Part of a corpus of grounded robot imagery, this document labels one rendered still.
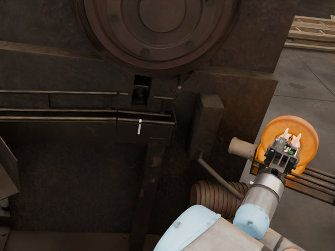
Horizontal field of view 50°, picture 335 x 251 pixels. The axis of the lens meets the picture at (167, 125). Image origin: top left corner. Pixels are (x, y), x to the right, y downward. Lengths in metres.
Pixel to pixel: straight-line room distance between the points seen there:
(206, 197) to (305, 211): 1.04
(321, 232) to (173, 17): 1.53
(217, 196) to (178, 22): 0.62
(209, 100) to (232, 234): 0.74
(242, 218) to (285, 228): 1.22
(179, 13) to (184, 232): 0.58
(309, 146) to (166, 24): 0.52
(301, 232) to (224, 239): 1.55
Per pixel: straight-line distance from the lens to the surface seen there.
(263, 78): 1.32
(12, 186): 1.11
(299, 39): 4.67
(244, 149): 1.24
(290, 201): 2.22
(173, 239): 0.54
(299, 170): 1.24
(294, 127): 1.06
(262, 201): 0.86
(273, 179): 0.90
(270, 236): 0.94
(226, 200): 1.29
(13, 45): 1.26
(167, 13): 0.94
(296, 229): 2.08
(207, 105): 1.19
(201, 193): 1.27
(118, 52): 1.06
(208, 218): 0.56
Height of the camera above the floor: 1.38
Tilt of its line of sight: 34 degrees down
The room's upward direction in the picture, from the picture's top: 12 degrees clockwise
